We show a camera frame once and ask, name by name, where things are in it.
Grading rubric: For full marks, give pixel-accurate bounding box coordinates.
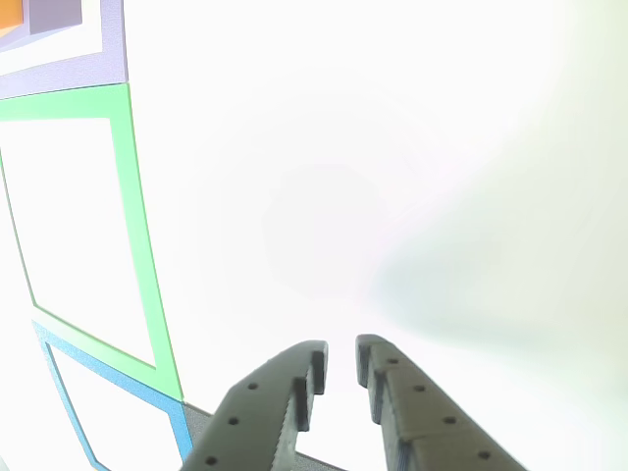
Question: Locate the purple square block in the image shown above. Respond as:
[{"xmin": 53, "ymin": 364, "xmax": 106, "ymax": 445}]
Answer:
[{"xmin": 0, "ymin": 0, "xmax": 83, "ymax": 54}]

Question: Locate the orange square block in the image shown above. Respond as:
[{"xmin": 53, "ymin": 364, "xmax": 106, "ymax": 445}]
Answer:
[{"xmin": 0, "ymin": 0, "xmax": 25, "ymax": 39}]

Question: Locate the blue square frame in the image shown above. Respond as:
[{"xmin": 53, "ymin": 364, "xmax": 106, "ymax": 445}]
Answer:
[{"xmin": 31, "ymin": 318, "xmax": 195, "ymax": 471}]

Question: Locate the green square frame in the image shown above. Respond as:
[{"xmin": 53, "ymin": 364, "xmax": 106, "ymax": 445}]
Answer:
[{"xmin": 0, "ymin": 82, "xmax": 185, "ymax": 399}]

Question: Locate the purple square frame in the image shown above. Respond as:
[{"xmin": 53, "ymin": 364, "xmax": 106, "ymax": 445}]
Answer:
[{"xmin": 0, "ymin": 0, "xmax": 130, "ymax": 99}]

